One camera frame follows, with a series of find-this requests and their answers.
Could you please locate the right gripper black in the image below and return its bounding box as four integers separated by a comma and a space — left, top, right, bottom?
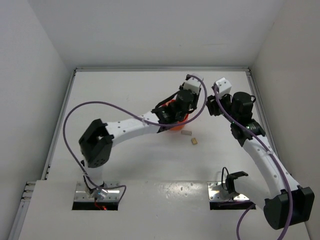
205, 90, 238, 124

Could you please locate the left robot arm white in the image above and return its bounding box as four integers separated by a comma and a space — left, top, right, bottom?
78, 89, 201, 194

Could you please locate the tan small eraser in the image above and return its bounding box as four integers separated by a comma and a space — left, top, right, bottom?
191, 137, 198, 145

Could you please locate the orange round divided container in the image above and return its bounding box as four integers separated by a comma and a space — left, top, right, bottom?
163, 99, 189, 132

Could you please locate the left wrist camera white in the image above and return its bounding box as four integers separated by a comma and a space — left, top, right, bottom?
182, 74, 204, 95

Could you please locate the metal base plate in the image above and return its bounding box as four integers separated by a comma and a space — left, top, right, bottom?
207, 181, 250, 203
73, 181, 123, 203

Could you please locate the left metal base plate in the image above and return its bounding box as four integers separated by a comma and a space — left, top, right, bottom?
73, 181, 123, 203

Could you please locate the grey eraser block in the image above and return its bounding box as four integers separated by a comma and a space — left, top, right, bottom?
181, 130, 192, 136

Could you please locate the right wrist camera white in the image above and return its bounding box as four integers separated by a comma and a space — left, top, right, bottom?
212, 77, 232, 98

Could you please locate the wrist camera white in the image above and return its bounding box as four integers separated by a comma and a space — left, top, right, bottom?
212, 77, 232, 98
182, 74, 204, 95

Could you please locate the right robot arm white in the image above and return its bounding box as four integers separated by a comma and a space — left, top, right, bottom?
207, 90, 315, 230

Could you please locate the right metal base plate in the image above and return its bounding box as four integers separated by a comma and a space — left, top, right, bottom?
207, 181, 250, 203

